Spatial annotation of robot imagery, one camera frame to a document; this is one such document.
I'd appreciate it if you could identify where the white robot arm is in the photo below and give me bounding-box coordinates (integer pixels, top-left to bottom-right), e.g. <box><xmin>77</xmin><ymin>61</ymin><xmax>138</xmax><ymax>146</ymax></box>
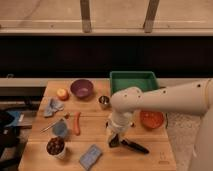
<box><xmin>107</xmin><ymin>78</ymin><xmax>213</xmax><ymax>171</ymax></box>

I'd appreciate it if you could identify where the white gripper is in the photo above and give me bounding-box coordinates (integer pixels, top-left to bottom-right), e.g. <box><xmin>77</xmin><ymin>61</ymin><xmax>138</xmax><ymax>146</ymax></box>
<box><xmin>106</xmin><ymin>111</ymin><xmax>133</xmax><ymax>145</ymax></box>

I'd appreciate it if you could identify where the green plastic tray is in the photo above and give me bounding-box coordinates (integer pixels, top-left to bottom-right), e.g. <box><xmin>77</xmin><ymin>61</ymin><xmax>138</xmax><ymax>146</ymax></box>
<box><xmin>110</xmin><ymin>71</ymin><xmax>159</xmax><ymax>94</ymax></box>

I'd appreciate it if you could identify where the orange carrot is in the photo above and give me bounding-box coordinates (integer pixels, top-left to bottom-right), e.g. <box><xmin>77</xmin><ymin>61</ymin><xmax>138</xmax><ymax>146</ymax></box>
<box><xmin>73</xmin><ymin>112</ymin><xmax>81</xmax><ymax>136</ymax></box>

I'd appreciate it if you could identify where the black handled knife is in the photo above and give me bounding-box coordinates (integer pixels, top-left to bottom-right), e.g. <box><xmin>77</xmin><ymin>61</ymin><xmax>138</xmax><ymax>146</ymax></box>
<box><xmin>121</xmin><ymin>139</ymin><xmax>149</xmax><ymax>154</ymax></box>

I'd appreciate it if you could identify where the metal fork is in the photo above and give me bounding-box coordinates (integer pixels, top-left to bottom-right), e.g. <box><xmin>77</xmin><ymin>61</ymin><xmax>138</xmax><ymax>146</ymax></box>
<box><xmin>41</xmin><ymin>114</ymin><xmax>70</xmax><ymax>132</ymax></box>

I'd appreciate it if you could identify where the blue sponge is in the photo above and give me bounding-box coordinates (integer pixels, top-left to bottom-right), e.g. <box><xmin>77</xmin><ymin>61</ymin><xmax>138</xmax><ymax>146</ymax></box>
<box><xmin>79</xmin><ymin>144</ymin><xmax>102</xmax><ymax>171</ymax></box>

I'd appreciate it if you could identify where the small metal cup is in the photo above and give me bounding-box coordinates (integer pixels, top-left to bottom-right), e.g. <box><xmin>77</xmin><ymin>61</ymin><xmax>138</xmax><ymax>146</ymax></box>
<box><xmin>99</xmin><ymin>96</ymin><xmax>110</xmax><ymax>109</ymax></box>

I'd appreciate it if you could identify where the white cup of grapes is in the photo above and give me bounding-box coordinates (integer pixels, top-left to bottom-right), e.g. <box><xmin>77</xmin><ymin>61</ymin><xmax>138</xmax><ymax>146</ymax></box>
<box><xmin>46</xmin><ymin>137</ymin><xmax>66</xmax><ymax>159</ymax></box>

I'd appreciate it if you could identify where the crumpled blue cloth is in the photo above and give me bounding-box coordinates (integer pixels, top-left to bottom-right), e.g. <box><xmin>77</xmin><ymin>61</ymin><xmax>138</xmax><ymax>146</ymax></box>
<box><xmin>44</xmin><ymin>98</ymin><xmax>64</xmax><ymax>117</ymax></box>

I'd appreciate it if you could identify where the blue plastic cup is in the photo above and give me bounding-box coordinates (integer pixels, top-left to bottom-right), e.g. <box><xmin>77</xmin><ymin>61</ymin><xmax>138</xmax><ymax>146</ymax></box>
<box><xmin>52</xmin><ymin>121</ymin><xmax>68</xmax><ymax>138</ymax></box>

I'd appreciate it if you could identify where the purple bowl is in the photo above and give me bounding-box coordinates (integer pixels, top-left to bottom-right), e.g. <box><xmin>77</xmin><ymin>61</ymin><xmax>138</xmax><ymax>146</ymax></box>
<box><xmin>70</xmin><ymin>79</ymin><xmax>94</xmax><ymax>98</ymax></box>

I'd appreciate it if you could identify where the orange bowl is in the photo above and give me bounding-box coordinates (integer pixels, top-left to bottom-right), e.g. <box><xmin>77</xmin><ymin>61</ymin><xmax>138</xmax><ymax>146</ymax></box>
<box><xmin>140</xmin><ymin>111</ymin><xmax>164</xmax><ymax>129</ymax></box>

